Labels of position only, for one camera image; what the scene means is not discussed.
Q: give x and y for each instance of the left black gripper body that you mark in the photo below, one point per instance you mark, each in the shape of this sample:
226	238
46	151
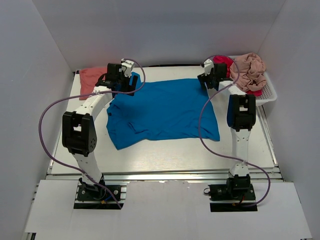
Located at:
126	85

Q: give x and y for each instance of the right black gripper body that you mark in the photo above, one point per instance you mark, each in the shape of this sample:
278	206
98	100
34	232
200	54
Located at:
208	80

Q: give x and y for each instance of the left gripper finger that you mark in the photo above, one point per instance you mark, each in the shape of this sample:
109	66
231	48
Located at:
122	86
132	83

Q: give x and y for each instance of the blue t-shirt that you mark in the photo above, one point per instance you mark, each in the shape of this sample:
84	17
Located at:
162	110

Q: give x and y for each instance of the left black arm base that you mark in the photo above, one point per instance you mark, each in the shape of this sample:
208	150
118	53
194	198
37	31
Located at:
86	199

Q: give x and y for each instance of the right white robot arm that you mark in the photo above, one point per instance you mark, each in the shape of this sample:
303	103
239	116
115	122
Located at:
240	114

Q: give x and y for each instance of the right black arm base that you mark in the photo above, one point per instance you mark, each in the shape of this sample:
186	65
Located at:
222	201

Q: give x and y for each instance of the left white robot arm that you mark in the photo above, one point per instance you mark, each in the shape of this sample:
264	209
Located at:
79	135

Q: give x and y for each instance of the magenta red t-shirt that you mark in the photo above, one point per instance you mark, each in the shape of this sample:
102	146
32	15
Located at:
222	61

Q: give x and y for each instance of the folded salmon pink t-shirt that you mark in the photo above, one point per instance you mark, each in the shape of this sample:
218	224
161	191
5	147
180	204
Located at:
89	77

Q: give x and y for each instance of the beige crumpled t-shirt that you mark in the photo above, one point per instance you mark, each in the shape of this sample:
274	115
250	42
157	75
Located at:
248	70

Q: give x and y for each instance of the white plastic basket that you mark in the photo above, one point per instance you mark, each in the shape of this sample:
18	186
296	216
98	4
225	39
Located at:
249	72

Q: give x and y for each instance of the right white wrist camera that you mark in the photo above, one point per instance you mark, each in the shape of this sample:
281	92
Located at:
207	66

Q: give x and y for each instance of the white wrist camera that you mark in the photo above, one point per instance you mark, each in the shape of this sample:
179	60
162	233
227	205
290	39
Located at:
127	67
207	66

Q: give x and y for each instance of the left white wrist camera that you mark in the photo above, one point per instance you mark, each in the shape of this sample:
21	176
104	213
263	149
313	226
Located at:
127	67

